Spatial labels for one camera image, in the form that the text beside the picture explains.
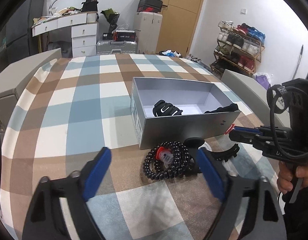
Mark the black spiral hair tie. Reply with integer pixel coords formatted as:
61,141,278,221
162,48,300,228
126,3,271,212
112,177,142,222
142,141,195,181

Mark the black claw hair clip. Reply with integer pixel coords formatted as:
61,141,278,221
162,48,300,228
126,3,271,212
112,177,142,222
152,100,183,117

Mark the person's right hand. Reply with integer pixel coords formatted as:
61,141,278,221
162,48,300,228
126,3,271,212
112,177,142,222
277,161,308,194

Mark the grey headboard panel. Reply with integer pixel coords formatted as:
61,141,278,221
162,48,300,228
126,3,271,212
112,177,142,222
220,69,282,128

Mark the plaid bed cover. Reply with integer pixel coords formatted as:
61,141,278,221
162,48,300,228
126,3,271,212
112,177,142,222
0,55,262,239

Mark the grey open cardboard box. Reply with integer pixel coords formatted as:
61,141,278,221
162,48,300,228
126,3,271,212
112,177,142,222
130,77,241,150

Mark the wooden shoe rack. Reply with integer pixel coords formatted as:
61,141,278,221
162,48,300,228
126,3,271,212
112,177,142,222
210,21,266,77

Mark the grey bedside cabinet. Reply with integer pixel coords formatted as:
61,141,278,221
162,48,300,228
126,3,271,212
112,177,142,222
0,48,62,132

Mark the silver aluminium suitcase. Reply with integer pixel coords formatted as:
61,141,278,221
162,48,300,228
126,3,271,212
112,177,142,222
96,40,137,55

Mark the black red box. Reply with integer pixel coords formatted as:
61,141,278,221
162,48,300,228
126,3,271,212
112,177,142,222
113,30,136,42

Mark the white dressing desk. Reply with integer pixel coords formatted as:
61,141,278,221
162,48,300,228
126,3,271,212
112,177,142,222
31,11,99,58

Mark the white tall suitcase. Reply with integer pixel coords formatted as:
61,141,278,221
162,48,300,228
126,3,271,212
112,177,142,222
133,12,163,54

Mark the wooden door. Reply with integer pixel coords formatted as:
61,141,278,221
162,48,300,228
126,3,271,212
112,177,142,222
157,0,203,56

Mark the black bag on desk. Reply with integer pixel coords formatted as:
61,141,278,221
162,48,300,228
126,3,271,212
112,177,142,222
81,0,98,12

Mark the stack of shoe boxes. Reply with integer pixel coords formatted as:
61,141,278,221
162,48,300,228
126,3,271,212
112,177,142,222
137,0,163,13

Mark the black braided cable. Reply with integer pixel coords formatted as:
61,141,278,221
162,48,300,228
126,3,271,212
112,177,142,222
266,84,308,153

